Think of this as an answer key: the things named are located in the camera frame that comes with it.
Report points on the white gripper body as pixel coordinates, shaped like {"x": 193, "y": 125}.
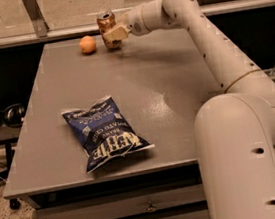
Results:
{"x": 134, "y": 22}

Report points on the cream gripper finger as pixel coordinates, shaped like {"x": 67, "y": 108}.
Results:
{"x": 120, "y": 31}

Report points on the orange soda can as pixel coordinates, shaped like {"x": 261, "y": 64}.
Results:
{"x": 106, "y": 21}

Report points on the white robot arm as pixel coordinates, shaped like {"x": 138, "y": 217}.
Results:
{"x": 235, "y": 130}

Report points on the orange fruit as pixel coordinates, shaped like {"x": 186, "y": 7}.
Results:
{"x": 87, "y": 44}

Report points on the grey drawer cabinet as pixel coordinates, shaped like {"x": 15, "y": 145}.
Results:
{"x": 158, "y": 82}

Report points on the blue potato chip bag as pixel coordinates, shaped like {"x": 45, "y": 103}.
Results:
{"x": 104, "y": 133}

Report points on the black headphones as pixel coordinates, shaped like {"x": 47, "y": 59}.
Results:
{"x": 12, "y": 116}

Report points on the top grey drawer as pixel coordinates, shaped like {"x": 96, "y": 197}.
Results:
{"x": 116, "y": 207}

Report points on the left metal railing post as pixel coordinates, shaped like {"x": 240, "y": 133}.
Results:
{"x": 34, "y": 12}

